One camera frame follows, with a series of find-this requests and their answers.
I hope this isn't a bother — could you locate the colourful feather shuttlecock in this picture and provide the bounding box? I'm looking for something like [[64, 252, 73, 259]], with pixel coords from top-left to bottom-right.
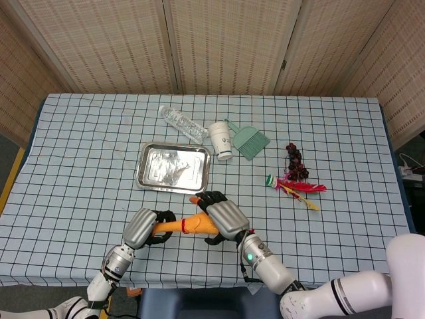
[[265, 175, 328, 212]]

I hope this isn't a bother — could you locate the blue checked tablecloth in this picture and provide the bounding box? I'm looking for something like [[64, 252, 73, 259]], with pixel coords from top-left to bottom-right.
[[0, 92, 418, 289]]

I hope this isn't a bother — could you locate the small green brush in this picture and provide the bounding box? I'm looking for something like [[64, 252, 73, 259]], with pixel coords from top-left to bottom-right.
[[223, 118, 271, 161]]

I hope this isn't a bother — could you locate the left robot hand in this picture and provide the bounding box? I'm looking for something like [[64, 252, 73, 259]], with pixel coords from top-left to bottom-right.
[[122, 208, 177, 251]]

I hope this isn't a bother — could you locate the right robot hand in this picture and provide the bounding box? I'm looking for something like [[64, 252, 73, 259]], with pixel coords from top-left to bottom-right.
[[189, 190, 250, 247]]

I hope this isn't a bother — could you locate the stainless steel tray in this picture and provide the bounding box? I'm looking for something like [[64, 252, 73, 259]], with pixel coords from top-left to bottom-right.
[[137, 142, 213, 195]]

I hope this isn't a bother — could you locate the white paper cup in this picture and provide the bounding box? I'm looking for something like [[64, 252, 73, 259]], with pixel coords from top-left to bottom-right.
[[208, 121, 233, 161]]

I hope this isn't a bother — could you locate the orange rubber chicken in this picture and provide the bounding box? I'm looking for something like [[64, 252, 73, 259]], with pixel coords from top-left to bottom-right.
[[149, 211, 256, 241]]

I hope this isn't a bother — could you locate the dark purple grape bunch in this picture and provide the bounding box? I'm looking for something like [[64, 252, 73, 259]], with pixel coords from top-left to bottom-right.
[[285, 142, 310, 182]]

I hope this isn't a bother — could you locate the white power strip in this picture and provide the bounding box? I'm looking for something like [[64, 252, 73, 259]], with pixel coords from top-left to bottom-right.
[[398, 152, 425, 182]]

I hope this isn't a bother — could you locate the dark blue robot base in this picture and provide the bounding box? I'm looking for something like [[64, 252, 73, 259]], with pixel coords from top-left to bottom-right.
[[137, 286, 283, 319]]

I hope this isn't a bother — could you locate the woven folding screen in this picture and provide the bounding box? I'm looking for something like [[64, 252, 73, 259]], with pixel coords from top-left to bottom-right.
[[0, 0, 425, 150]]

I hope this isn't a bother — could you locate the clear plastic water bottle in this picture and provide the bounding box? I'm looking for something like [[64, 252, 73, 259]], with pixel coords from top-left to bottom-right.
[[158, 104, 209, 145]]

